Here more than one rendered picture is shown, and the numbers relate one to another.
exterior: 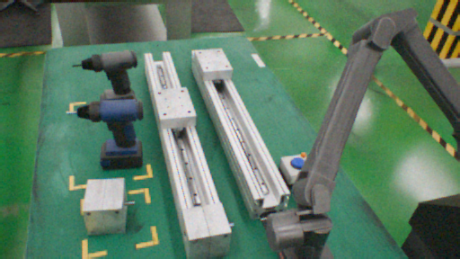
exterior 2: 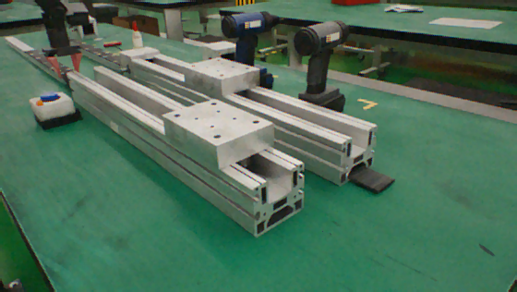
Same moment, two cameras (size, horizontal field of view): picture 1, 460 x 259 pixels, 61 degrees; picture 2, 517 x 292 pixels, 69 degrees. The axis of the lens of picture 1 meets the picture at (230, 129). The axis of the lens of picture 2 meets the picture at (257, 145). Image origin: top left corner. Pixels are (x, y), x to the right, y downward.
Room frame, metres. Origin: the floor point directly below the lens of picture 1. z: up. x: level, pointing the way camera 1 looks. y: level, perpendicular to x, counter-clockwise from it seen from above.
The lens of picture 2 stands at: (1.85, -0.04, 1.14)
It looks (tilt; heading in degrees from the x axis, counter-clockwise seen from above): 27 degrees down; 160
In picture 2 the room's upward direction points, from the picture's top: 2 degrees counter-clockwise
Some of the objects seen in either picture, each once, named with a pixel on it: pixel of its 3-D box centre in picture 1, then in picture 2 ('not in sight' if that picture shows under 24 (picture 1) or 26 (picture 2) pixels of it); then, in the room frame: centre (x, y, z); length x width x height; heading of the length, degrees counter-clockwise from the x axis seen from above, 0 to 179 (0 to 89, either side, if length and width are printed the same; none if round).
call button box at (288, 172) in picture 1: (293, 171); (56, 108); (0.84, -0.20, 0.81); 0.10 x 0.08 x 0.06; 110
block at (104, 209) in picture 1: (111, 206); (218, 60); (0.63, 0.28, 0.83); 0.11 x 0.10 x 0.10; 102
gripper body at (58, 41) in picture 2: (309, 245); (59, 40); (0.50, -0.19, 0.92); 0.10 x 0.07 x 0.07; 110
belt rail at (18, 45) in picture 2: not in sight; (32, 55); (0.05, -0.36, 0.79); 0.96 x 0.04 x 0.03; 20
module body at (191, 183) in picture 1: (173, 122); (222, 100); (1.00, 0.19, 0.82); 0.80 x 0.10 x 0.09; 20
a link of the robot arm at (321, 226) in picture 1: (313, 228); (55, 19); (0.50, -0.19, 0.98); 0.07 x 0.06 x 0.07; 109
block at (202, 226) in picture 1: (209, 231); (138, 66); (0.58, 0.02, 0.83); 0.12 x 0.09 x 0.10; 110
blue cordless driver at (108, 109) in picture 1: (109, 133); (257, 52); (0.83, 0.34, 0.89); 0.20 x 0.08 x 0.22; 104
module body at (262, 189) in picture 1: (229, 116); (152, 122); (1.06, 0.01, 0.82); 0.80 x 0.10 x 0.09; 20
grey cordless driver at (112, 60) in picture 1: (108, 83); (327, 69); (1.09, 0.43, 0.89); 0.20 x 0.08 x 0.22; 115
